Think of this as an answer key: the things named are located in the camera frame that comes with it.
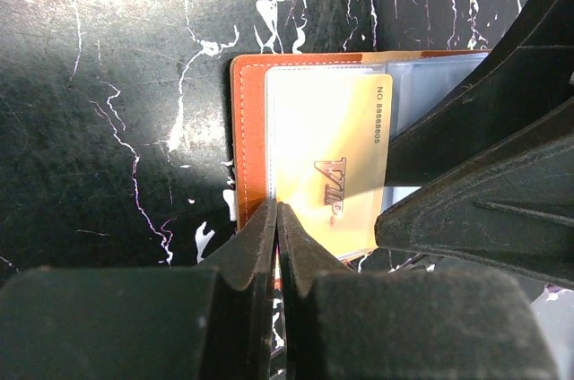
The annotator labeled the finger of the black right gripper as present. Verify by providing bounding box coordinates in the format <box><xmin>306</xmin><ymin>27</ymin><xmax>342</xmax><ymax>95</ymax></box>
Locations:
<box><xmin>385</xmin><ymin>0</ymin><xmax>573</xmax><ymax>186</ymax></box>
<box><xmin>374</xmin><ymin>99</ymin><xmax>573</xmax><ymax>289</ymax></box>

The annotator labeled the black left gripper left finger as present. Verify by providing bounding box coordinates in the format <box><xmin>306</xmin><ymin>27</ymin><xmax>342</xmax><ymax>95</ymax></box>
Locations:
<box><xmin>1</xmin><ymin>200</ymin><xmax>277</xmax><ymax>379</ymax></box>

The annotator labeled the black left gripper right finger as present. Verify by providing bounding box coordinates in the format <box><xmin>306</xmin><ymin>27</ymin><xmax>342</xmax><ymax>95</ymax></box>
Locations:
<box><xmin>277</xmin><ymin>203</ymin><xmax>559</xmax><ymax>379</ymax></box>

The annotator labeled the copper credit card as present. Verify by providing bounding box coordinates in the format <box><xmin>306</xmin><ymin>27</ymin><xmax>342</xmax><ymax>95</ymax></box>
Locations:
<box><xmin>265</xmin><ymin>67</ymin><xmax>393</xmax><ymax>259</ymax></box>

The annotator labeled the brown leather card holder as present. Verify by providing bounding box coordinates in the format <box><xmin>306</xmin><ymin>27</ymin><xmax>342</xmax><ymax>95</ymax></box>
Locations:
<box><xmin>230</xmin><ymin>50</ymin><xmax>485</xmax><ymax>261</ymax></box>

